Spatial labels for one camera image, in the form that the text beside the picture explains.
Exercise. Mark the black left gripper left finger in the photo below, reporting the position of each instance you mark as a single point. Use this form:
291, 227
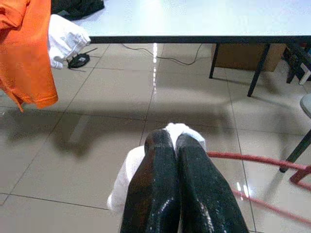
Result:
153, 189

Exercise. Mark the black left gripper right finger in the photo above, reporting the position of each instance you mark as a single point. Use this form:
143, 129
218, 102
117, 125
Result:
204, 194

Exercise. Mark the white printed t-shirt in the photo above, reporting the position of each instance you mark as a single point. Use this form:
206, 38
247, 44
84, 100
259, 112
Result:
121, 179

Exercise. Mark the red plastic hanger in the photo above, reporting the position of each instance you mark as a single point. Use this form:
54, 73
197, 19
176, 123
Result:
243, 157

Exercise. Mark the grey chair black legs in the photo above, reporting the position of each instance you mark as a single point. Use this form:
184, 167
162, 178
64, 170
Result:
306, 104

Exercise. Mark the brown cardboard box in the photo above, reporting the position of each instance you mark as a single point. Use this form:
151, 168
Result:
238, 55

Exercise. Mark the black round floor device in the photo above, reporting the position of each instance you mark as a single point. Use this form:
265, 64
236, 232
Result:
79, 60

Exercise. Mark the white table black legs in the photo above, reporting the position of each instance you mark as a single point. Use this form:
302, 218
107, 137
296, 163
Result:
194, 17

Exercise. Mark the white cloth garment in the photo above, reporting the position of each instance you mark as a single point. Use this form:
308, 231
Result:
63, 36

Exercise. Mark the orange polo shirt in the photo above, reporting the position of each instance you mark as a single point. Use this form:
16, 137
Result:
24, 60

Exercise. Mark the black cloth garment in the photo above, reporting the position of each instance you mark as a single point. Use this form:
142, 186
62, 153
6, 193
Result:
80, 7

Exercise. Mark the black chair frame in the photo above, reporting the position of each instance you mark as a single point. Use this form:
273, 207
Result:
294, 58

